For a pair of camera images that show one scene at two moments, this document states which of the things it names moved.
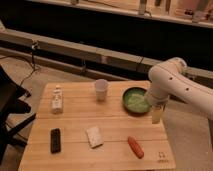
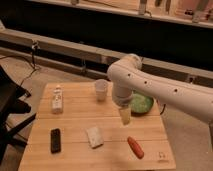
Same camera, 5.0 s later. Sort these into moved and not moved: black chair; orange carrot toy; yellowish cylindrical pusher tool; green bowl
Moved: yellowish cylindrical pusher tool
Not moved: black chair; green bowl; orange carrot toy
